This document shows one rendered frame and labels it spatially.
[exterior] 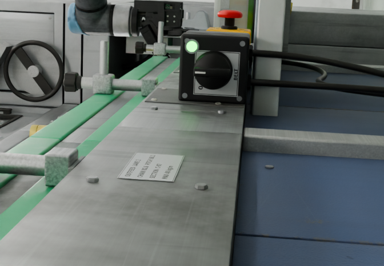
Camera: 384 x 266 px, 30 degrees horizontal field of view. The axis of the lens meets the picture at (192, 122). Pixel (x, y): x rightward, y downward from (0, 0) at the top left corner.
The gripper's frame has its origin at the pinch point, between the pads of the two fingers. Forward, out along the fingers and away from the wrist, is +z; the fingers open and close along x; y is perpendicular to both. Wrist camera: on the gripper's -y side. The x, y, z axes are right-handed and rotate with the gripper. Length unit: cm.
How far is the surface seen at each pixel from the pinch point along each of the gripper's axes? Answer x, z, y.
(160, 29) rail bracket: -13.6, -11.6, 1.0
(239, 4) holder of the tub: -9.9, 5.3, 7.2
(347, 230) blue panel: -125, 16, -7
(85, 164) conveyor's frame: -120, -3, -5
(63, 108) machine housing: 59, -52, -30
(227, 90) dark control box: -88, 6, -2
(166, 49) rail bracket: -13.8, -10.1, -3.3
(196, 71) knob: -91, 3, 0
